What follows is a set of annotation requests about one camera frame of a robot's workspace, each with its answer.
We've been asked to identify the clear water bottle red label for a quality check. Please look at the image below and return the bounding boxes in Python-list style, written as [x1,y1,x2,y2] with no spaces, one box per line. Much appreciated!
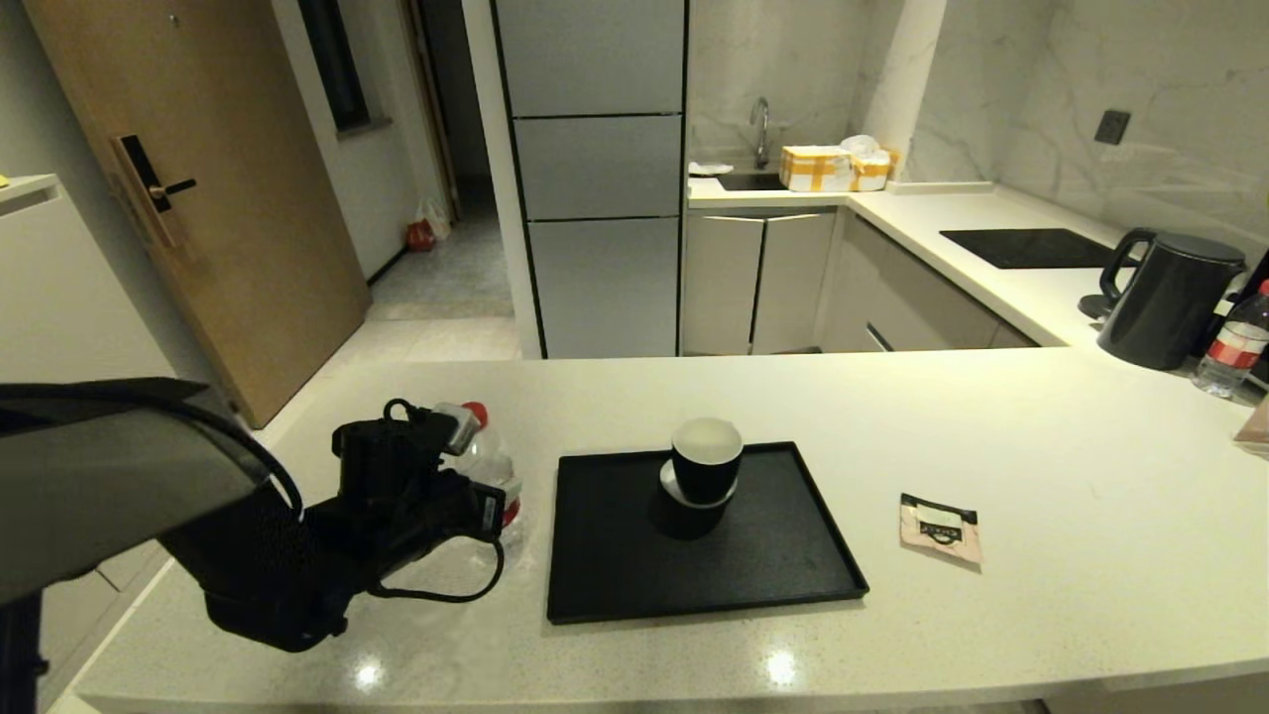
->
[451,401,527,556]
[1193,279,1269,401]

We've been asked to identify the pink black tea sachet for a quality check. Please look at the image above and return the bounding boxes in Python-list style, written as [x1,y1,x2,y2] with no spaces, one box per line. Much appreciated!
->
[899,493,983,567]

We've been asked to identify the black electric kettle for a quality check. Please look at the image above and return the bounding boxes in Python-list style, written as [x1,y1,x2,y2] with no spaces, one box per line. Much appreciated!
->
[1096,228,1247,372]

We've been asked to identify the white round coaster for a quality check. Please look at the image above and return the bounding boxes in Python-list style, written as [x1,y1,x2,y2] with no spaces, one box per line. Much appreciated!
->
[659,460,740,511]

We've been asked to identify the black mug white inside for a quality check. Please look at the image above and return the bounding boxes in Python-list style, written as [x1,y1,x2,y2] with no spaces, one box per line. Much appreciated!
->
[671,417,745,507]

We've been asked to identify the black rectangular serving tray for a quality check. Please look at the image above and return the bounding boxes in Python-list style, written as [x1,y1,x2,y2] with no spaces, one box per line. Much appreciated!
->
[546,441,870,626]

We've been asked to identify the grey tall refrigerator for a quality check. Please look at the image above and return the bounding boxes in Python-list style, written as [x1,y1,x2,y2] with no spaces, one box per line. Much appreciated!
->
[493,0,688,360]

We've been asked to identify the beige base cabinet door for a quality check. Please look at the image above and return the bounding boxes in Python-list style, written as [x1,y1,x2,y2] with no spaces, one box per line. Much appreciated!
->
[684,213,766,356]
[751,211,837,354]

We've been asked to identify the wooden entrance door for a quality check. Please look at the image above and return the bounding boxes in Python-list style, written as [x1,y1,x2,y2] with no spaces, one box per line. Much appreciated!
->
[22,0,374,429]

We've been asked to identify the dark window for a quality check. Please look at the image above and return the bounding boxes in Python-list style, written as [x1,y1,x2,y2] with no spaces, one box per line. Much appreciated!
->
[297,0,376,135]

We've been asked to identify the white tall cabinet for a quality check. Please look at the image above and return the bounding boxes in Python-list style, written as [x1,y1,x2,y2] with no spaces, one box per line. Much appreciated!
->
[0,175,199,714]

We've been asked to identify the large cardboard box yellow tape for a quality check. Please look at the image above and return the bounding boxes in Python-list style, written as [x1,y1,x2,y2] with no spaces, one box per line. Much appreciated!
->
[779,146,854,193]

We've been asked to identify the beige drawer cabinet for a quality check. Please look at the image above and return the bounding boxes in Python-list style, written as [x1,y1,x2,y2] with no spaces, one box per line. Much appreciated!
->
[815,211,1039,353]

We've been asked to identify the small cardboard box yellow tape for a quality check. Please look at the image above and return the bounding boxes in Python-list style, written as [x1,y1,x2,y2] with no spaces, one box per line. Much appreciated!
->
[850,149,899,192]

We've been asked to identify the black induction cooktop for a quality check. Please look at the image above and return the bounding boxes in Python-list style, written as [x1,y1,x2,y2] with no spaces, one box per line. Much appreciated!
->
[939,228,1141,271]

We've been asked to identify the pink packet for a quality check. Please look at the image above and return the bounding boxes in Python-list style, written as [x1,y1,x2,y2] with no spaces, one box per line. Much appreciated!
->
[1232,395,1269,457]

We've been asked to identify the black cable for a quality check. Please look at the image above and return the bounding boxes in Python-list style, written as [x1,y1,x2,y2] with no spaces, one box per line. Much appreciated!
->
[367,535,507,605]

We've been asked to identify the black door lock with handle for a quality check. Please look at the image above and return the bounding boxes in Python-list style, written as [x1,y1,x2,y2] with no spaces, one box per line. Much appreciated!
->
[109,134,198,249]

